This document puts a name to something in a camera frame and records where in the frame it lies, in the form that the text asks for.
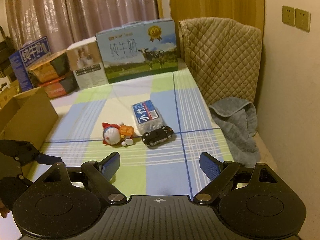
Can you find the Doraemon toy figure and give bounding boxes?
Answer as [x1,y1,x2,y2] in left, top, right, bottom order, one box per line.
[102,122,135,147]

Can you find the quilted beige cushion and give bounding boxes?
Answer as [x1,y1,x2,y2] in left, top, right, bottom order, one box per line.
[178,17,263,105]

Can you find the grey blue towel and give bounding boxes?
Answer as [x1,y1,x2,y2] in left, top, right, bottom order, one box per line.
[209,97,260,168]

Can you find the open brown cardboard box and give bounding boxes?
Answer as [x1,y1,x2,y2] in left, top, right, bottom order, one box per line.
[1,88,58,175]

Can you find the red instant noodle bowl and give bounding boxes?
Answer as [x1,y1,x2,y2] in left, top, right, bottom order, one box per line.
[41,72,78,99]

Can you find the black folding hand cart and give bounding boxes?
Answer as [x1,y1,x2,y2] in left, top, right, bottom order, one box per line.
[0,26,16,78]

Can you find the person's left hand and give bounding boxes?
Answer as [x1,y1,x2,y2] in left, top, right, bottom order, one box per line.
[0,199,10,219]

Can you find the wall power sockets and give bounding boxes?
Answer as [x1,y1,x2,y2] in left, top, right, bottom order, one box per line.
[282,6,311,32]

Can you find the checkered table cloth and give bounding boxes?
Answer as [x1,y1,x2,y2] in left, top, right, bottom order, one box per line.
[42,61,232,196]

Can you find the white product box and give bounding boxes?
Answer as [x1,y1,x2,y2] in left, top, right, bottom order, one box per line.
[66,36,108,89]

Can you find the black toy car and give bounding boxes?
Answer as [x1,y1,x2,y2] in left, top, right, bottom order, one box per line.
[142,126,174,147]

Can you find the pink sheer curtain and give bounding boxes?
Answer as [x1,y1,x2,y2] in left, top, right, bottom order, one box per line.
[5,0,158,53]

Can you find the light blue milk box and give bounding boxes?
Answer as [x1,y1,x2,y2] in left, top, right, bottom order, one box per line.
[96,19,178,83]

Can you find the blue tissue pack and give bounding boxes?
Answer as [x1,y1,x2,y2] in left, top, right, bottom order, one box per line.
[131,100,164,135]

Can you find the dark blue milk carton box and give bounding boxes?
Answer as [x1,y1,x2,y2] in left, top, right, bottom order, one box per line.
[9,36,51,92]

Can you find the tan shipping cardboard box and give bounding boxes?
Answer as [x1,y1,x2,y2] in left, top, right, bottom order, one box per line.
[0,76,20,109]

